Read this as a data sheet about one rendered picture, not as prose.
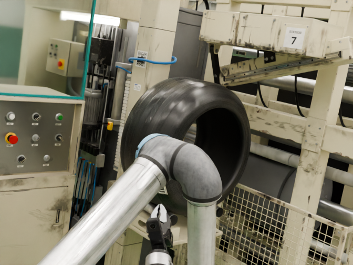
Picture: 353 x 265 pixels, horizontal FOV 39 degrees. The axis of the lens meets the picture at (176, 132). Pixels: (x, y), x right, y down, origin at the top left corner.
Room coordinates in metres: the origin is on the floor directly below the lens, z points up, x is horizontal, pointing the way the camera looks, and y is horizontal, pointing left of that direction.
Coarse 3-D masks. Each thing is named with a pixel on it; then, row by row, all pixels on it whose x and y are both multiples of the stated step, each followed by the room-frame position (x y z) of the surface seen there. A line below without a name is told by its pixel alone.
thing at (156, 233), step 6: (150, 222) 1.60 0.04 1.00; (156, 222) 1.60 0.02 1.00; (150, 228) 1.60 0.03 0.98; (156, 228) 1.60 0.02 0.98; (150, 234) 1.60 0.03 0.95; (156, 234) 1.60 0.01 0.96; (162, 234) 1.61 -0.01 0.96; (150, 240) 1.61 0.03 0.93; (156, 240) 1.61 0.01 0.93; (162, 240) 1.60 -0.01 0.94; (156, 246) 1.61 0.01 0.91; (162, 246) 1.61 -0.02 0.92
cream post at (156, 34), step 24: (144, 0) 2.30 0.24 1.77; (168, 0) 2.26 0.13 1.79; (144, 24) 2.28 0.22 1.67; (168, 24) 2.28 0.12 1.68; (144, 48) 2.26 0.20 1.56; (168, 48) 2.29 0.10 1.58; (144, 72) 2.24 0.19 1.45; (168, 72) 2.31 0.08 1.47; (120, 168) 2.30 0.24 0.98; (120, 240) 2.24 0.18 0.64; (120, 264) 2.23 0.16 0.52
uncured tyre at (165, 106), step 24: (144, 96) 2.02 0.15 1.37; (168, 96) 1.95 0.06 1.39; (192, 96) 1.93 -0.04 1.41; (216, 96) 1.98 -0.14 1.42; (144, 120) 1.92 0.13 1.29; (168, 120) 1.86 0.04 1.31; (192, 120) 1.90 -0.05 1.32; (216, 120) 2.35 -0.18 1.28; (240, 120) 2.10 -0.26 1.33; (216, 144) 2.35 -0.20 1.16; (240, 144) 2.25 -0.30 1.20; (240, 168) 2.14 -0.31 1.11; (168, 192) 1.87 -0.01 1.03
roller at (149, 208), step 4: (148, 204) 2.02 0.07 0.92; (152, 204) 2.02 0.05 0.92; (144, 208) 2.02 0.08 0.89; (148, 208) 2.01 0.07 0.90; (152, 208) 1.99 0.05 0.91; (168, 212) 1.94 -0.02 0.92; (172, 216) 1.91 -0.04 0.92; (176, 216) 1.93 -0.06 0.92; (172, 220) 1.91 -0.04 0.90; (176, 220) 1.93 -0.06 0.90; (172, 224) 1.91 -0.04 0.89
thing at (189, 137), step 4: (192, 124) 2.62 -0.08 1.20; (192, 128) 2.55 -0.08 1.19; (188, 132) 2.57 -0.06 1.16; (192, 132) 2.63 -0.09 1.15; (184, 136) 2.58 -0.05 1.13; (188, 136) 2.55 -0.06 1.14; (192, 136) 2.53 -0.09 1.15; (184, 140) 2.58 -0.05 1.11; (188, 140) 2.57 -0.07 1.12; (192, 140) 2.56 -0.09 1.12
